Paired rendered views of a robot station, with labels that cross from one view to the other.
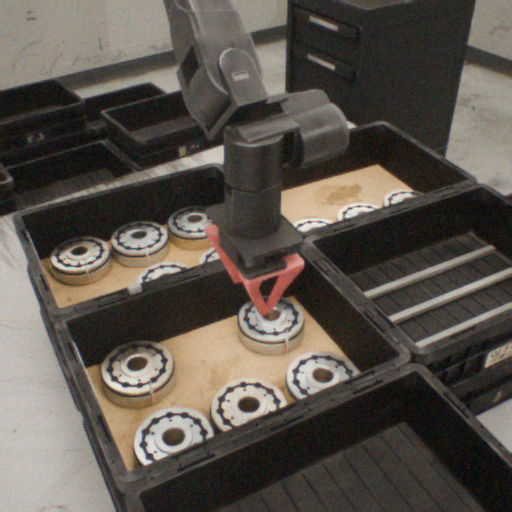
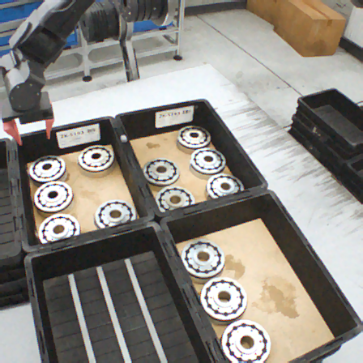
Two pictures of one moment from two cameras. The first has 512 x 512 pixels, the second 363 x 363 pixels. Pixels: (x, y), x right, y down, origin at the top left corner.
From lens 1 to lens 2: 1.06 m
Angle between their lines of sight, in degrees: 65
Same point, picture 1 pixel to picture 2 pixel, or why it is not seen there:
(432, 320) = (102, 322)
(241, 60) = (23, 27)
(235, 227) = not seen: hidden behind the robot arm
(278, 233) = (11, 111)
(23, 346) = not seen: hidden behind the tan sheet
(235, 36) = (36, 19)
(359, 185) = (296, 317)
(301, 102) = (23, 69)
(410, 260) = (176, 330)
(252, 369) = (88, 209)
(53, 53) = not seen: outside the picture
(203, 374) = (92, 189)
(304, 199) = (271, 268)
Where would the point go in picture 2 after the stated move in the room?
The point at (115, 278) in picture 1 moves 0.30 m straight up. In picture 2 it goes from (180, 156) to (188, 68)
